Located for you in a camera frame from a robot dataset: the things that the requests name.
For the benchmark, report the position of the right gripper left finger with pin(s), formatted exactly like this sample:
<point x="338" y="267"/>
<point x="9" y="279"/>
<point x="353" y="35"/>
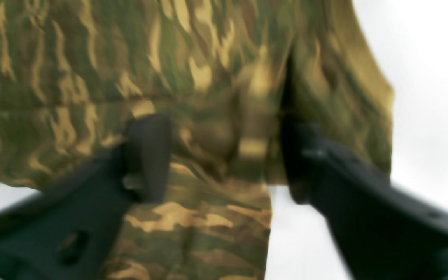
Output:
<point x="67" y="232"/>

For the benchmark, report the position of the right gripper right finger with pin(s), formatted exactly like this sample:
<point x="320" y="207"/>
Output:
<point x="381" y="233"/>

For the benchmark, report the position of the camouflage t-shirt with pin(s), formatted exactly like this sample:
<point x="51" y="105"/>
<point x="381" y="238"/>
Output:
<point x="75" y="73"/>

